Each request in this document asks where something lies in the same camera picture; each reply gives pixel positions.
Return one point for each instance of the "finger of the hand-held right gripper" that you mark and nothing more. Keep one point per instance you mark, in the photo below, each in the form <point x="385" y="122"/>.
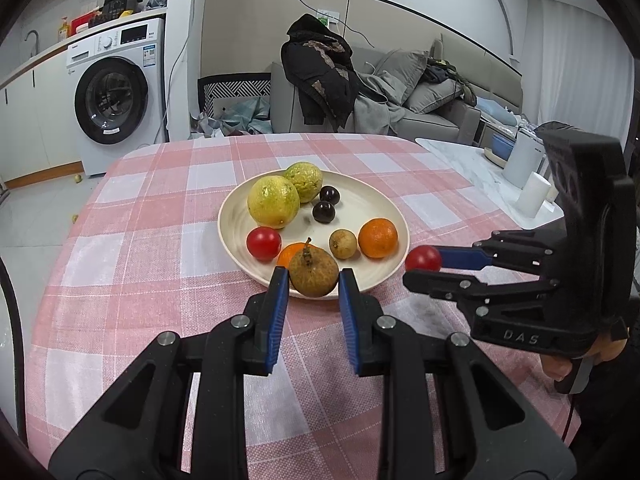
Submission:
<point x="450" y="285"/>
<point x="465" y="258"/>

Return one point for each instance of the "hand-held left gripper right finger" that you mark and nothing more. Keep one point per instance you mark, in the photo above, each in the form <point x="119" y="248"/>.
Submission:
<point x="350" y="325"/>

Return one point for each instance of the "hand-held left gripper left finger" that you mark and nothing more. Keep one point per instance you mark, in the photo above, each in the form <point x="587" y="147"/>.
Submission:
<point x="277" y="320"/>

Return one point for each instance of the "red tomato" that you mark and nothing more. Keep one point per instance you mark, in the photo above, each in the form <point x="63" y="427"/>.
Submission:
<point x="263" y="243"/>
<point x="423" y="259"/>

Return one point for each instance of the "brown wrinkled fruit with stem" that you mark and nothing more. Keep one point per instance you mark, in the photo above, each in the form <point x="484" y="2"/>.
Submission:
<point x="313" y="272"/>

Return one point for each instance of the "large orange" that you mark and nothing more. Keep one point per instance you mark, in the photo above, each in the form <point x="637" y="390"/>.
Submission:
<point x="289" y="254"/>

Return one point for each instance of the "small brown longan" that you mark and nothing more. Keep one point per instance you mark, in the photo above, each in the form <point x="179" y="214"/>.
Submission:
<point x="343" y="243"/>

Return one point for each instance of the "cream round plate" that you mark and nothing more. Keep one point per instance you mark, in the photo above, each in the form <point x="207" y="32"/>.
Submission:
<point x="362" y="205"/>

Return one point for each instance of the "dark purple plum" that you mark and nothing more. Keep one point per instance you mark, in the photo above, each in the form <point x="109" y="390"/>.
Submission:
<point x="329" y="195"/>
<point x="322" y="211"/>

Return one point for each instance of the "smooth yellow-green guava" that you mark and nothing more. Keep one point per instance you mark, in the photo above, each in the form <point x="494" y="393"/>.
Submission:
<point x="273" y="201"/>

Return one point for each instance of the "wrinkled green guava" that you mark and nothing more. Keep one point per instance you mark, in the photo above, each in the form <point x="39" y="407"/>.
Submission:
<point x="305" y="177"/>

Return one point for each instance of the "person's right forearm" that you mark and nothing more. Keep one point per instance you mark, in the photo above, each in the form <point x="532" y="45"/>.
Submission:
<point x="600" y="410"/>

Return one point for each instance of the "person's right hand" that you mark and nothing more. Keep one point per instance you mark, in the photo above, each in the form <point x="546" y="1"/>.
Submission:
<point x="612" y="347"/>

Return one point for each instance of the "white cylinder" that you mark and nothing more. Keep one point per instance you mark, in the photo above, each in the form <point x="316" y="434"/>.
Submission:
<point x="532" y="195"/>

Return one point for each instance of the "small orange tangerine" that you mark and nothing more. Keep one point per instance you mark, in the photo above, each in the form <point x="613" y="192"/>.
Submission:
<point x="378" y="237"/>

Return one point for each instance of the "white marble side table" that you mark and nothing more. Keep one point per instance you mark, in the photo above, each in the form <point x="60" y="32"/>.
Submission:
<point x="475" y="170"/>

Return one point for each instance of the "white cylindrical appliance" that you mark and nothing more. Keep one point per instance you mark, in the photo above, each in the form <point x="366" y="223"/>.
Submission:
<point x="520" y="157"/>

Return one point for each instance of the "grey sofa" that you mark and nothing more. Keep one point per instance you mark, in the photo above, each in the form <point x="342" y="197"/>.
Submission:
<point x="435" y="121"/>

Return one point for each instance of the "pink checked tablecloth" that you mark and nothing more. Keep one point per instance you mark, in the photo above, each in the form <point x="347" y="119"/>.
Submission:
<point x="150" y="260"/>

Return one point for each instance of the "light blue pillow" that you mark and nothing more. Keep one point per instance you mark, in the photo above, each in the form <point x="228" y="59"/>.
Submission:
<point x="492" y="110"/>

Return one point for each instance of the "white curtain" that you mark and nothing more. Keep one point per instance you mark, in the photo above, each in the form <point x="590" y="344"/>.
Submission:
<point x="575" y="60"/>

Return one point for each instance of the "grey cushion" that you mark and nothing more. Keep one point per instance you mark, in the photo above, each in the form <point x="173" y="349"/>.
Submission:
<point x="400" y="67"/>
<point x="432" y="94"/>

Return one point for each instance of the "grey blanket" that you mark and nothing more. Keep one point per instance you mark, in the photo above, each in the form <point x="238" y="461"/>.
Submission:
<point x="375" y="110"/>

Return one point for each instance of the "pile of dark clothes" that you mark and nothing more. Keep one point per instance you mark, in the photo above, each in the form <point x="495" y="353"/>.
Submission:
<point x="445" y="72"/>

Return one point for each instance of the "teal cloth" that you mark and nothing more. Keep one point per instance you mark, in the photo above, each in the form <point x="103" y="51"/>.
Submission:
<point x="245" y="117"/>

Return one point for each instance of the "black white patterned basket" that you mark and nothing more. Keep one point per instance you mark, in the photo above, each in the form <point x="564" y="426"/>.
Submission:
<point x="235" y="89"/>

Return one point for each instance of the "black jacket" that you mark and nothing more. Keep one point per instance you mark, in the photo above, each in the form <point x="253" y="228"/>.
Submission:
<point x="320" y="70"/>

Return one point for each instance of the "white washing machine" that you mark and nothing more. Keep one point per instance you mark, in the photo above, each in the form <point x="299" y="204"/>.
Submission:
<point x="112" y="105"/>

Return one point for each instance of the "white counter cabinet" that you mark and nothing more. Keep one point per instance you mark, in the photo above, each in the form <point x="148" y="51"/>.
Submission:
<point x="40" y="110"/>

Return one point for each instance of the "grey cloth on washer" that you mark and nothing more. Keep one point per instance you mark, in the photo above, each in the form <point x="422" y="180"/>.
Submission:
<point x="157" y="0"/>

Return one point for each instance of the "black pressure cooker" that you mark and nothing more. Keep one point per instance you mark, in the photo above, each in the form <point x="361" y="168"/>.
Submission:
<point x="120" y="2"/>

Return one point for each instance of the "red box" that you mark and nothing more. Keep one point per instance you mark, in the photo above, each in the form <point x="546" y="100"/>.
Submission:
<point x="80" y="25"/>

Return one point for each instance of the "yellow soap bottle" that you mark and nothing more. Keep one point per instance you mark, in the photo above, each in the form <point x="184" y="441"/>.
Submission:
<point x="62" y="31"/>

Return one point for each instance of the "chrome faucet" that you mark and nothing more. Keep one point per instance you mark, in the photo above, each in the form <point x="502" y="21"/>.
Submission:
<point x="34" y="35"/>

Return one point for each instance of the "wall socket with green sticker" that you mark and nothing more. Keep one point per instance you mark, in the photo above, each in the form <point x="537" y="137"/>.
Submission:
<point x="325" y="16"/>

